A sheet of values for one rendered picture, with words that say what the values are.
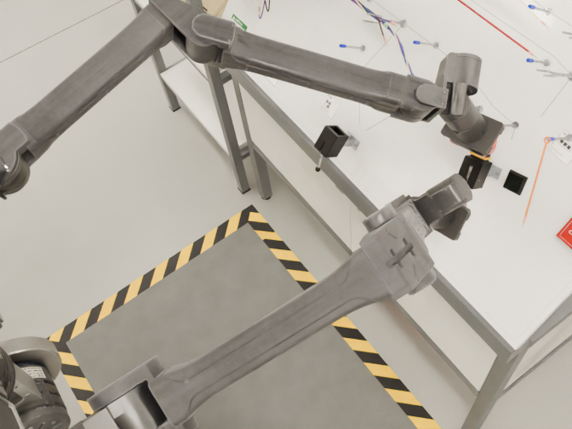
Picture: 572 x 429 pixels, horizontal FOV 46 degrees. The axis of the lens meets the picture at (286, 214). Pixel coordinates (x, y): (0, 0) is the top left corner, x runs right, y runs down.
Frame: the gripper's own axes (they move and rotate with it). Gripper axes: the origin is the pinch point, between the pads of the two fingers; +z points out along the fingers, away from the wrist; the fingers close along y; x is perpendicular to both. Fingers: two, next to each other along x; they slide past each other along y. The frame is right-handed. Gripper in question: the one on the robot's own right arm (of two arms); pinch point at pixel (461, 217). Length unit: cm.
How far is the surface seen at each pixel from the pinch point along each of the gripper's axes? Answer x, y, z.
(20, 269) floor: 103, 155, 3
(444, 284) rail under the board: 16.1, -0.6, 6.8
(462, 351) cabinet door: 37, -1, 35
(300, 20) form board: -23, 62, -1
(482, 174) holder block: -10.2, -2.2, -5.0
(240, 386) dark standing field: 95, 61, 38
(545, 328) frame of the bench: 16.1, -19.8, 20.9
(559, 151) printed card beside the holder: -20.0, -11.5, 0.9
